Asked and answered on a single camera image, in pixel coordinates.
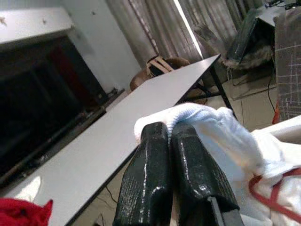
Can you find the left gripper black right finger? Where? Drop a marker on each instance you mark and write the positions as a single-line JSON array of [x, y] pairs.
[[195, 169]]

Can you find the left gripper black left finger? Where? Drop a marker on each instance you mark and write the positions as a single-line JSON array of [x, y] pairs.
[[143, 176]]

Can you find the white t-shirt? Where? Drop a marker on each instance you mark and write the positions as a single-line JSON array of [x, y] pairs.
[[235, 146]]

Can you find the dark red clothes hanger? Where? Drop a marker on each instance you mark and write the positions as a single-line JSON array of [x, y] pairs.
[[252, 186]]

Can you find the white table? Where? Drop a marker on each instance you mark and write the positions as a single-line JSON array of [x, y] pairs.
[[94, 146]]

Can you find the beige white garment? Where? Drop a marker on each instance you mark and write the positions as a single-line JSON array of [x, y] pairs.
[[23, 190]]

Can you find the red garment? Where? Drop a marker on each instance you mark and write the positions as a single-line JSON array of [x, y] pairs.
[[18, 212]]

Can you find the dark open cabinet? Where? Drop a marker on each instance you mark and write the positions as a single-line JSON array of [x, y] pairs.
[[35, 94]]

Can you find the grey checked cloth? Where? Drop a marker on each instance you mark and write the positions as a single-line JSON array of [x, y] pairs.
[[289, 70]]

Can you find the black tilted monitor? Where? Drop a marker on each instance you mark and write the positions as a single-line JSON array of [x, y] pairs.
[[249, 37]]

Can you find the grey curtain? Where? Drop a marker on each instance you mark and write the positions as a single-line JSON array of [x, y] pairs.
[[164, 23]]

